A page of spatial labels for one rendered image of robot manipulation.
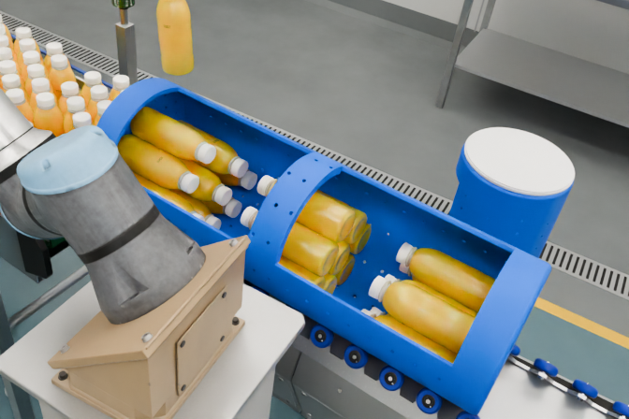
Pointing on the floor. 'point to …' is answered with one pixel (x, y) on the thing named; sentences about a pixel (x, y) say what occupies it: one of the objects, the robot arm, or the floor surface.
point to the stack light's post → (126, 51)
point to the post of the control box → (21, 406)
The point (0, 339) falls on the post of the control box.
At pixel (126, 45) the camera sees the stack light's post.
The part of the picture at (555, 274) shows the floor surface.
